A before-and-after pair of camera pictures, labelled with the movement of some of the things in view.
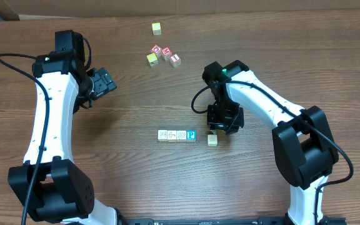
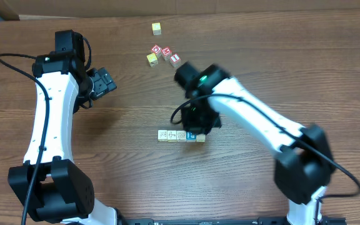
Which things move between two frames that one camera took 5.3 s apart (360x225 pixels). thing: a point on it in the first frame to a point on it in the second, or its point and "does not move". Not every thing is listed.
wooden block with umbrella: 171,134 does not move
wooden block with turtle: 212,140 to 200,138
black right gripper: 224,120 to 199,124
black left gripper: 105,81 does not move
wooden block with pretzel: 181,135 does not move
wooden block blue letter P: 191,135 does not move
